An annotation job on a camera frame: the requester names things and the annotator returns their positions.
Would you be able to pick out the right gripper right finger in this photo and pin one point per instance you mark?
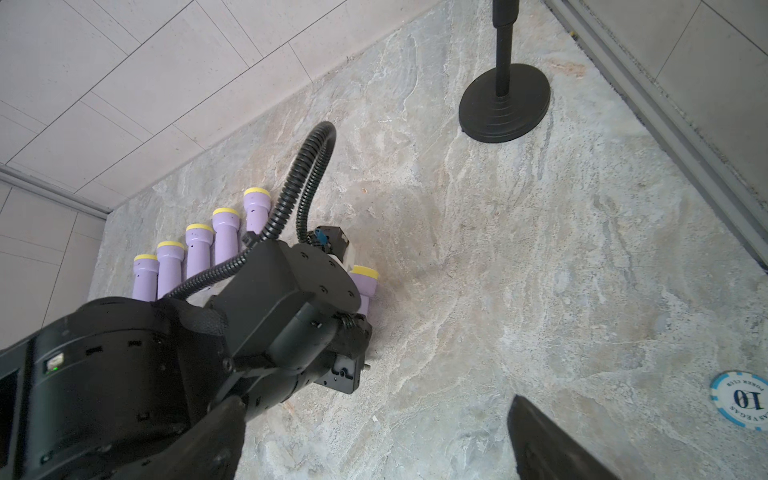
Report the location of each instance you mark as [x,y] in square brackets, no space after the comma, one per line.
[544,451]

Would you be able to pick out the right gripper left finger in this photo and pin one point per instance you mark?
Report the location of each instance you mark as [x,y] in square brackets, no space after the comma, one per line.
[210,450]

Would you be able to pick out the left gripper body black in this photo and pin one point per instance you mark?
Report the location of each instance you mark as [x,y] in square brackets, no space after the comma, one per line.
[292,319]

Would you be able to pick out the purple flashlight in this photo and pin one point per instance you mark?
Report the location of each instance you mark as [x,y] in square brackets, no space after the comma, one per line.
[170,255]
[225,223]
[366,281]
[145,271]
[199,240]
[257,206]

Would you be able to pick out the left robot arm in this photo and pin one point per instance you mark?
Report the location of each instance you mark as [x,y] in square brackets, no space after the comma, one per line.
[130,389]

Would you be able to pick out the blue white poker chip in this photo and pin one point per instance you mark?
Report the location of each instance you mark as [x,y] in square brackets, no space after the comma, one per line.
[741,398]

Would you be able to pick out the black round stand base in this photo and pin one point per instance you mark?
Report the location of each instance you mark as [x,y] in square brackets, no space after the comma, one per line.
[510,100]

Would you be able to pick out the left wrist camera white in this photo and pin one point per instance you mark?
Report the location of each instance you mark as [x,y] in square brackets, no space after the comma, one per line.
[333,241]

